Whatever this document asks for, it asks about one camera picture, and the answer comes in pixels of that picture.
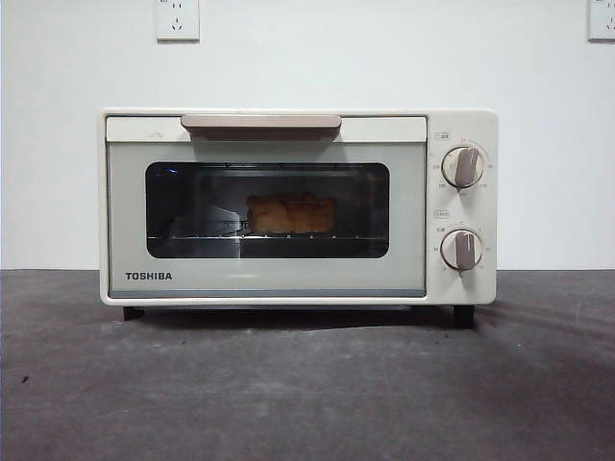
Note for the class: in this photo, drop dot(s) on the golden bread loaf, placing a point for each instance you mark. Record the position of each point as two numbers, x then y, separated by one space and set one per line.
290 213

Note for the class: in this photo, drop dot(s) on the cream Toshiba toaster oven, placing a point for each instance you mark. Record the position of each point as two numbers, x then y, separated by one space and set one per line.
461 125

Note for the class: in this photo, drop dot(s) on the beige oven knob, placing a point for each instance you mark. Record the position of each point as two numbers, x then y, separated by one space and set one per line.
462 167
462 249

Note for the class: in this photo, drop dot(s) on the white wall socket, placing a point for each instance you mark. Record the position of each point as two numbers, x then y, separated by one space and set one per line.
604 24
177 24

